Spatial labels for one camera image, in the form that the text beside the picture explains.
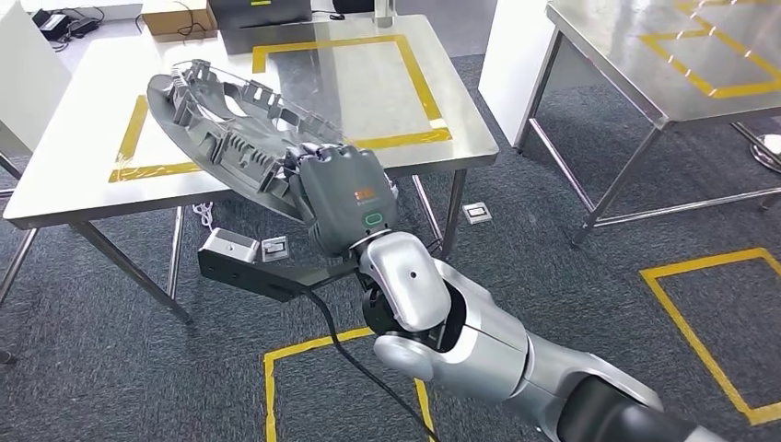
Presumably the brown cardboard box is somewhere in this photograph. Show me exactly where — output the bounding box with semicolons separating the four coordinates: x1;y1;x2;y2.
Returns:
141;0;217;42

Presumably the stainless steel workbench table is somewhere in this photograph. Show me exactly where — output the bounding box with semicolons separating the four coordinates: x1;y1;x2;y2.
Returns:
0;13;500;326
512;0;781;249

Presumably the black bag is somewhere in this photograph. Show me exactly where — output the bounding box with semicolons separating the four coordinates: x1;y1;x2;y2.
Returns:
331;0;378;16

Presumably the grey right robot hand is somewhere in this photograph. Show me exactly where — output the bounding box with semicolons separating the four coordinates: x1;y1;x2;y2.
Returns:
286;143;401;258

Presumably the silver plastic hubcap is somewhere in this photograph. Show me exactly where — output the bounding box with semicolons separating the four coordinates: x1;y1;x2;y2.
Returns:
146;59;361;224

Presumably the white cable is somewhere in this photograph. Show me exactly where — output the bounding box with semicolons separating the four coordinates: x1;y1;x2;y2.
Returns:
192;202;216;232

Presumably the chrome round base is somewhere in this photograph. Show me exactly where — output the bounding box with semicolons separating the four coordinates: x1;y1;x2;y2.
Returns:
749;133;781;176

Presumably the black power adapter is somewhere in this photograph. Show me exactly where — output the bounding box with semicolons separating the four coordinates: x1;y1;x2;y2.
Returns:
66;17;102;39

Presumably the black laptop case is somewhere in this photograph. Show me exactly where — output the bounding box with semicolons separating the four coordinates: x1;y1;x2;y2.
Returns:
207;0;313;31

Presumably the white cabinet panel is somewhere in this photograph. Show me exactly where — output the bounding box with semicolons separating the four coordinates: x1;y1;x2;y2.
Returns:
477;0;557;149

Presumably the thin black cable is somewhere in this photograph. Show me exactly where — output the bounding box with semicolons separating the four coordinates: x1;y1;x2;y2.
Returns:
173;0;212;38

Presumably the black camera mounting bracket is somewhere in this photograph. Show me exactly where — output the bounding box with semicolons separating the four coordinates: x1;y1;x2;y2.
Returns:
196;247;362;305

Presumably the metal floor socket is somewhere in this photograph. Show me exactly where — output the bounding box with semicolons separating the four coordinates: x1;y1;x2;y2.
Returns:
261;236;289;263
461;202;493;226

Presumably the clear water bottle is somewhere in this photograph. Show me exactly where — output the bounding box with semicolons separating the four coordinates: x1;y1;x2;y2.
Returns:
373;0;398;29

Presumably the black device with white label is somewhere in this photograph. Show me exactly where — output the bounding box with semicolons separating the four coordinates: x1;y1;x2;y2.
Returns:
31;8;69;35

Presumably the white partition panel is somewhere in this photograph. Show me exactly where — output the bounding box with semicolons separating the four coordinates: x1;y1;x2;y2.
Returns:
0;0;73;158

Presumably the black camera cable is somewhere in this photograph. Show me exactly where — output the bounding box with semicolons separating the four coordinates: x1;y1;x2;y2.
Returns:
301;289;440;442

